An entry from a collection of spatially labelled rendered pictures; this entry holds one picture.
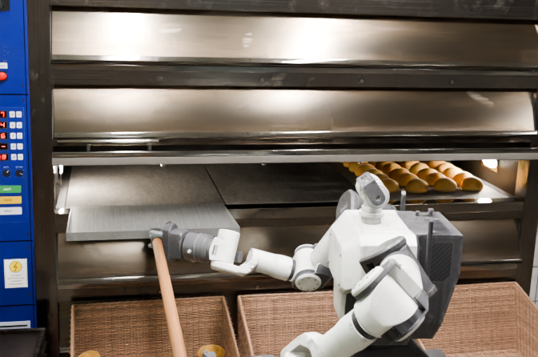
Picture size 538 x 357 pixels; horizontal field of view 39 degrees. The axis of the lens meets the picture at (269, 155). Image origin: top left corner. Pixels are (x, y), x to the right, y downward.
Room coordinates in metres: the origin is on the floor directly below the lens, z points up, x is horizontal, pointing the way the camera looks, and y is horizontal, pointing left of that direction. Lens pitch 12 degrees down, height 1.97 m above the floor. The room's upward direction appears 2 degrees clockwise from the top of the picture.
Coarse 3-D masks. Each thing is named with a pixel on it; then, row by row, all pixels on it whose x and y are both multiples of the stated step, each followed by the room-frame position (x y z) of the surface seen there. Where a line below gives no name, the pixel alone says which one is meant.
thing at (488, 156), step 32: (64, 160) 2.38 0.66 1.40; (96, 160) 2.40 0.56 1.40; (128, 160) 2.42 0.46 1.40; (160, 160) 2.44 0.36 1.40; (192, 160) 2.47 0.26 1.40; (224, 160) 2.49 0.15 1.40; (256, 160) 2.51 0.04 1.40; (288, 160) 2.54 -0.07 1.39; (320, 160) 2.56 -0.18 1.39; (352, 160) 2.59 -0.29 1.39; (384, 160) 2.61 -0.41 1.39; (416, 160) 2.64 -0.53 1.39; (448, 160) 2.67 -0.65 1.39
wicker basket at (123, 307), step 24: (72, 312) 2.45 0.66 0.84; (120, 312) 2.52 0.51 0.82; (144, 312) 2.54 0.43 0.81; (192, 312) 2.58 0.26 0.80; (216, 312) 2.59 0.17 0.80; (72, 336) 2.33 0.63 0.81; (96, 336) 2.48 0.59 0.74; (120, 336) 2.50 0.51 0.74; (144, 336) 2.52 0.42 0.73; (168, 336) 2.54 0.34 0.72; (192, 336) 2.55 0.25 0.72; (216, 336) 2.58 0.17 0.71
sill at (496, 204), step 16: (240, 208) 2.66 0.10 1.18; (256, 208) 2.67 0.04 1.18; (272, 208) 2.68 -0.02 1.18; (288, 208) 2.69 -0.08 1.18; (304, 208) 2.71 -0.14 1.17; (320, 208) 2.72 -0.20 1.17; (336, 208) 2.73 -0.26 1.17; (416, 208) 2.80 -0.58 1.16; (432, 208) 2.82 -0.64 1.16; (448, 208) 2.83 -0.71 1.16; (464, 208) 2.85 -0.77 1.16; (480, 208) 2.86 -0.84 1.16; (496, 208) 2.88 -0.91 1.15; (512, 208) 2.89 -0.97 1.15
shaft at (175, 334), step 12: (156, 240) 2.19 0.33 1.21; (156, 252) 2.09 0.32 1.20; (156, 264) 2.02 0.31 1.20; (168, 276) 1.92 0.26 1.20; (168, 288) 1.83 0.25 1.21; (168, 300) 1.75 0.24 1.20; (168, 312) 1.69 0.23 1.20; (168, 324) 1.64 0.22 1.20; (180, 336) 1.57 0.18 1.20; (180, 348) 1.51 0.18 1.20
